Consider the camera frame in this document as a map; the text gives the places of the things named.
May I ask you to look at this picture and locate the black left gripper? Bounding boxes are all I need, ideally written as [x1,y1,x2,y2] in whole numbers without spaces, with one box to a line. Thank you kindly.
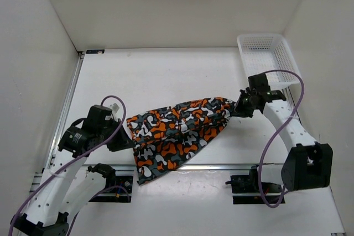
[97,118,136,151]

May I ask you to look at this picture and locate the orange camouflage shorts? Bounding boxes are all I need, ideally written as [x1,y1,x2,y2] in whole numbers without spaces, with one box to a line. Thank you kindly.
[126,97,237,185]

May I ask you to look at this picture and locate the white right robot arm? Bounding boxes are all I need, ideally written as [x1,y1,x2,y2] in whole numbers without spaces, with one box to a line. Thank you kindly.
[235,89,333,192]

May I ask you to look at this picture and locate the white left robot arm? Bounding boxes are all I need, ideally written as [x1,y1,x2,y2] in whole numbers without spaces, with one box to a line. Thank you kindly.
[8,103,133,235]

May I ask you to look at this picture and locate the white plastic mesh basket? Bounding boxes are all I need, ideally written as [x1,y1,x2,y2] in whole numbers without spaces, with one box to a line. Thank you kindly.
[237,33,300,90]

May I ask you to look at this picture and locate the dark label sticker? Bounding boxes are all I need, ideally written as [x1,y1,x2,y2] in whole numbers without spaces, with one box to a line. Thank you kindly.
[86,49,105,54]

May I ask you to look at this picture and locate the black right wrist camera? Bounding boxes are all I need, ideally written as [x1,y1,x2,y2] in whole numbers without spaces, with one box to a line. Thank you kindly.
[248,74,287,102]

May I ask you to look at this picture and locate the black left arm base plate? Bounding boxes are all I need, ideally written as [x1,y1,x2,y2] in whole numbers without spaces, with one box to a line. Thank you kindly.
[90,175,133,203]

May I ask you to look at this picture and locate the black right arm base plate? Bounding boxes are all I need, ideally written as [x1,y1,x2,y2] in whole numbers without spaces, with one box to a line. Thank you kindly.
[225,167,282,205]

